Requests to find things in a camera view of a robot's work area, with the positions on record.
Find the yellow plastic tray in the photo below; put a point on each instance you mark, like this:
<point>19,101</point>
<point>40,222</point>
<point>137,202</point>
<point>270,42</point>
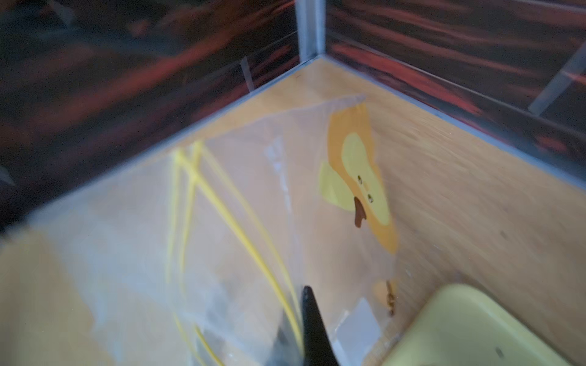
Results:
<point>461,325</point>

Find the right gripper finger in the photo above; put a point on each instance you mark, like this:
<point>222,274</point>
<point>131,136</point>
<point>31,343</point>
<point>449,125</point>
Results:
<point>318,350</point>

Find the clear resealable bag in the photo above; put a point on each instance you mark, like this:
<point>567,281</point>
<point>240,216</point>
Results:
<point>201,256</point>

